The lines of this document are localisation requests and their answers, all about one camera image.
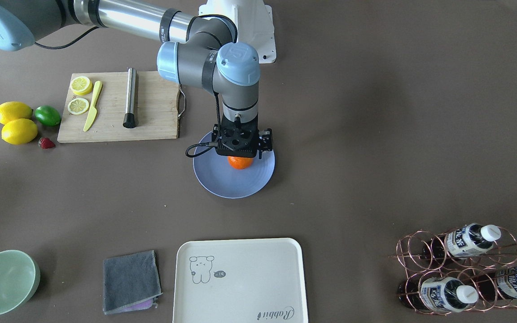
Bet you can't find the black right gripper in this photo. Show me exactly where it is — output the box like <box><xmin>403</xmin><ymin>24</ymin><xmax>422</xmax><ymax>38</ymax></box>
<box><xmin>221</xmin><ymin>116</ymin><xmax>259</xmax><ymax>131</ymax></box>

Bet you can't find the orange fruit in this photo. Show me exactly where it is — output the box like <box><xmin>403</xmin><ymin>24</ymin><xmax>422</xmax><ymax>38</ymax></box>
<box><xmin>227</xmin><ymin>156</ymin><xmax>254</xmax><ymax>170</ymax></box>

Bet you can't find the blue round plate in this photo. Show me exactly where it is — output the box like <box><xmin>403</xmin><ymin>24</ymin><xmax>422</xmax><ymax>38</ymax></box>
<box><xmin>193</xmin><ymin>149</ymin><xmax>276</xmax><ymax>199</ymax></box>

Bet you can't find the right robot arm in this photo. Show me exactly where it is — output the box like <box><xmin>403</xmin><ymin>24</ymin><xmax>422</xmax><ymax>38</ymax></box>
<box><xmin>0</xmin><ymin>0</ymin><xmax>260</xmax><ymax>137</ymax></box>

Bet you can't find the wooden cutting board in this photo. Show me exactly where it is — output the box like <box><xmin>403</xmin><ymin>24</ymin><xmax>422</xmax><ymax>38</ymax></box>
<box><xmin>57</xmin><ymin>71</ymin><xmax>180</xmax><ymax>143</ymax></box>

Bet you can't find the steel muddler black tip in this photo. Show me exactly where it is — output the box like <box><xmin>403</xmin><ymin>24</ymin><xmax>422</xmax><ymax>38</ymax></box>
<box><xmin>123</xmin><ymin>68</ymin><xmax>138</xmax><ymax>129</ymax></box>

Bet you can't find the yellow plastic knife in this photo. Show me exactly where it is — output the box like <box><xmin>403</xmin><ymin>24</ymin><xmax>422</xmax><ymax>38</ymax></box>
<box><xmin>83</xmin><ymin>80</ymin><xmax>103</xmax><ymax>131</ymax></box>

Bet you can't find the lemon half beside knife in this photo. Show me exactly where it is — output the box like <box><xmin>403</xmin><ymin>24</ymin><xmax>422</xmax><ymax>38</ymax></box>
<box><xmin>66</xmin><ymin>97</ymin><xmax>90</xmax><ymax>115</ymax></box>

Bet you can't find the lemon half near board edge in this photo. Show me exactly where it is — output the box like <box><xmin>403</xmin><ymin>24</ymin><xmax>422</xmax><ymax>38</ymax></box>
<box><xmin>70</xmin><ymin>76</ymin><xmax>94</xmax><ymax>96</ymax></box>

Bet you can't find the cream rabbit tray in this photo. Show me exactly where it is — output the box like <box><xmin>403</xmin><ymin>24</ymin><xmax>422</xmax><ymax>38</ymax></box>
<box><xmin>172</xmin><ymin>238</ymin><xmax>309</xmax><ymax>323</ymax></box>

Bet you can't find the green lime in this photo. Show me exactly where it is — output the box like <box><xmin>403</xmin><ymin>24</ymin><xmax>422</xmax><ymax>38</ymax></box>
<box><xmin>34</xmin><ymin>105</ymin><xmax>61</xmax><ymax>127</ymax></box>

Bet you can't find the grey folded cloth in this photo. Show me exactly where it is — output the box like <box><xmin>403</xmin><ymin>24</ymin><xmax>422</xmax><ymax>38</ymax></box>
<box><xmin>102</xmin><ymin>250</ymin><xmax>162</xmax><ymax>315</ymax></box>

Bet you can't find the red strawberry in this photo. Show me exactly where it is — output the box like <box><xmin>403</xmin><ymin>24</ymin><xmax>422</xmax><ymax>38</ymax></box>
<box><xmin>38</xmin><ymin>137</ymin><xmax>56</xmax><ymax>149</ymax></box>

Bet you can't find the yellow lemon outer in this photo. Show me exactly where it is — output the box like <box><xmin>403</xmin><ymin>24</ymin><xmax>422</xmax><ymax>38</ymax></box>
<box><xmin>1</xmin><ymin>118</ymin><xmax>38</xmax><ymax>145</ymax></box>

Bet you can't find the yellow lemon near lime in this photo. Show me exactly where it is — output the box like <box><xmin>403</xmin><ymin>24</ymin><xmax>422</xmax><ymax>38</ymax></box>
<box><xmin>0</xmin><ymin>101</ymin><xmax>33</xmax><ymax>125</ymax></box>

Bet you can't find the tea bottle middle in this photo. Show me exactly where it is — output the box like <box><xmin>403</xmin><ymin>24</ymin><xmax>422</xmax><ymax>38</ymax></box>
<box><xmin>421</xmin><ymin>223</ymin><xmax>501</xmax><ymax>264</ymax></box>

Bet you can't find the tea bottle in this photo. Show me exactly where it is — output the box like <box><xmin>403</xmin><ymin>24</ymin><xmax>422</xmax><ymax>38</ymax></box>
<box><xmin>397</xmin><ymin>275</ymin><xmax>479</xmax><ymax>314</ymax></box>
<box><xmin>421</xmin><ymin>223</ymin><xmax>501</xmax><ymax>264</ymax></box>
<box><xmin>474</xmin><ymin>266</ymin><xmax>517</xmax><ymax>301</ymax></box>

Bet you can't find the green bowl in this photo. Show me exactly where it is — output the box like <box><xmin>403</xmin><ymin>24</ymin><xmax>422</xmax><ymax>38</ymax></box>
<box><xmin>0</xmin><ymin>250</ymin><xmax>40</xmax><ymax>315</ymax></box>

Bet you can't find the tea bottle front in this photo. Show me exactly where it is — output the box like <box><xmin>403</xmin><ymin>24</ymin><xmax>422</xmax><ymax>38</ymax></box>
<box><xmin>397</xmin><ymin>275</ymin><xmax>479</xmax><ymax>314</ymax></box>

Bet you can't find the tea bottle back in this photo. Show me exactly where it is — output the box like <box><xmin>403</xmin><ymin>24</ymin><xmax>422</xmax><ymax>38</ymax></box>
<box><xmin>474</xmin><ymin>266</ymin><xmax>517</xmax><ymax>301</ymax></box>

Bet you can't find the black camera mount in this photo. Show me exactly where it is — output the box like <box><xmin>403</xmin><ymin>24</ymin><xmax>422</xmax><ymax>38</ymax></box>
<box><xmin>185</xmin><ymin>124</ymin><xmax>273</xmax><ymax>159</ymax></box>

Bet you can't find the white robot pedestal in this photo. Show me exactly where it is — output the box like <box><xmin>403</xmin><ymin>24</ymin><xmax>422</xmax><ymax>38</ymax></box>
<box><xmin>198</xmin><ymin>0</ymin><xmax>277</xmax><ymax>64</ymax></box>

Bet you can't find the copper wire bottle rack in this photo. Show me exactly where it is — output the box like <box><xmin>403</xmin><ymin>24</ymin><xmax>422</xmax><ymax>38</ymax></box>
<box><xmin>394</xmin><ymin>226</ymin><xmax>517</xmax><ymax>312</ymax></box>

